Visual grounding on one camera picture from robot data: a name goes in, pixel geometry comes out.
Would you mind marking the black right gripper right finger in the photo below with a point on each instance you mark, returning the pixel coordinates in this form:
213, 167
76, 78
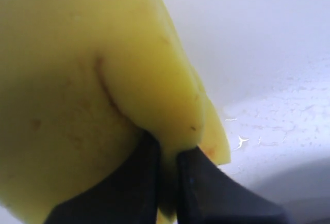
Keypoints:
207, 195

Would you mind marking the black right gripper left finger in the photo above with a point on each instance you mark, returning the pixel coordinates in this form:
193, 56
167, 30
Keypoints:
127, 196

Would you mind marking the yellow sponge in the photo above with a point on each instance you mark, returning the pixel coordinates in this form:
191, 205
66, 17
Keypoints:
80, 82

